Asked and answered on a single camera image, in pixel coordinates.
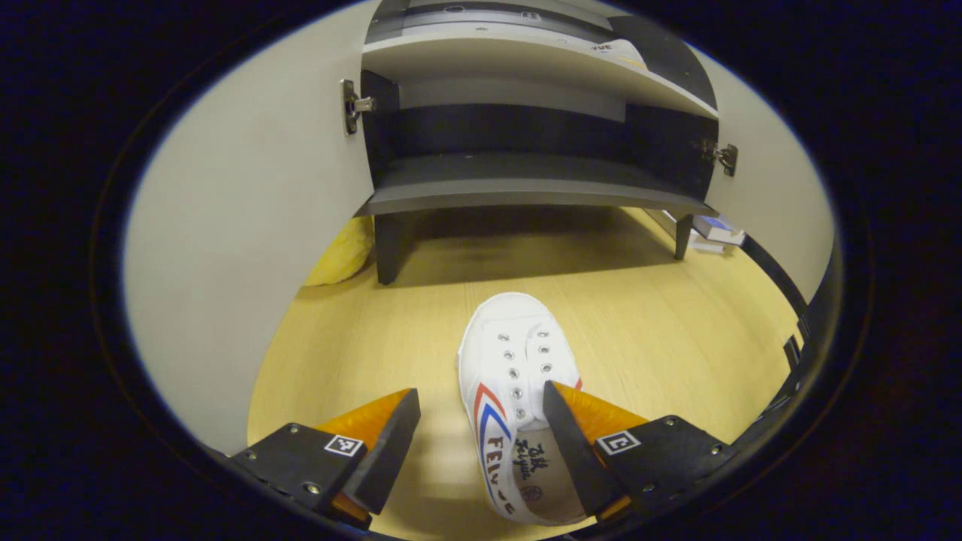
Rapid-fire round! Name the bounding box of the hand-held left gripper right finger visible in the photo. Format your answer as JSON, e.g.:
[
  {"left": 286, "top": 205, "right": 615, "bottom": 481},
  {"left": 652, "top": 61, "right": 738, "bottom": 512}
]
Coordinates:
[{"left": 543, "top": 380, "right": 737, "bottom": 523}]

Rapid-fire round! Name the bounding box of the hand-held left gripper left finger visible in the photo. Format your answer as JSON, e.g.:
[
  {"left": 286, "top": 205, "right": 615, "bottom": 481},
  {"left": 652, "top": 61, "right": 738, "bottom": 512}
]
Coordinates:
[{"left": 229, "top": 388, "right": 422, "bottom": 530}]

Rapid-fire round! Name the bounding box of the white canvas shoe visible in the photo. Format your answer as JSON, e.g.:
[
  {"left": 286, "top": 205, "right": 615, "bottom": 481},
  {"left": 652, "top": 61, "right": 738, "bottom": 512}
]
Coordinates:
[{"left": 457, "top": 292, "right": 594, "bottom": 525}]

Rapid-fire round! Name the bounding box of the white cabinet door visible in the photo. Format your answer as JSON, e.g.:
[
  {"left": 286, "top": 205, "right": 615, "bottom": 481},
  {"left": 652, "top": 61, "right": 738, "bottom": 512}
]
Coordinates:
[
  {"left": 688, "top": 45, "right": 835, "bottom": 301},
  {"left": 123, "top": 0, "right": 384, "bottom": 455}
]

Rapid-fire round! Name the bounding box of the white blue box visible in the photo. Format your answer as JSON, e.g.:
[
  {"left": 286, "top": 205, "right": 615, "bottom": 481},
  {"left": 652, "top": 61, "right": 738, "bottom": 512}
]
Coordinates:
[{"left": 661, "top": 213, "right": 746, "bottom": 254}]

